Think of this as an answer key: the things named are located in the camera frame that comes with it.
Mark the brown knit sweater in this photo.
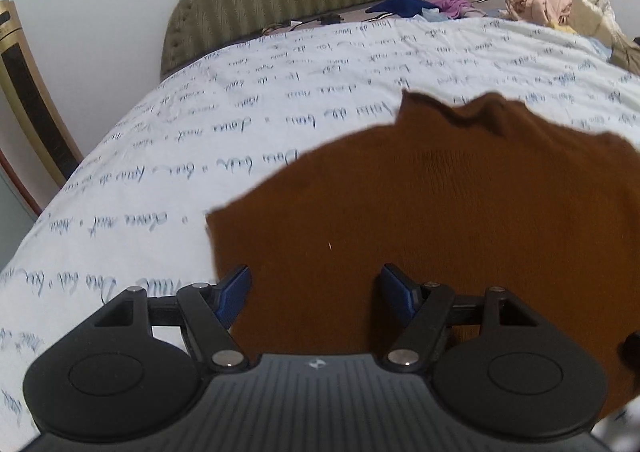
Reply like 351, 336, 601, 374
207, 93, 639, 411

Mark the white quilt with blue script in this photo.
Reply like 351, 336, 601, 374
1, 18, 639, 451

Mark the gold tower fan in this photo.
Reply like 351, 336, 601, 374
1, 0, 82, 187

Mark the blue garment near headboard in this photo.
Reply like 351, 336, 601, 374
366, 0, 439, 18

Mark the purple garment near headboard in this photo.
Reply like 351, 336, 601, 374
430, 0, 486, 19

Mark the brown padded jacket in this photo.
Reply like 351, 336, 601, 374
610, 34, 640, 76

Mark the cream fleece garment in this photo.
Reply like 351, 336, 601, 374
568, 0, 624, 47

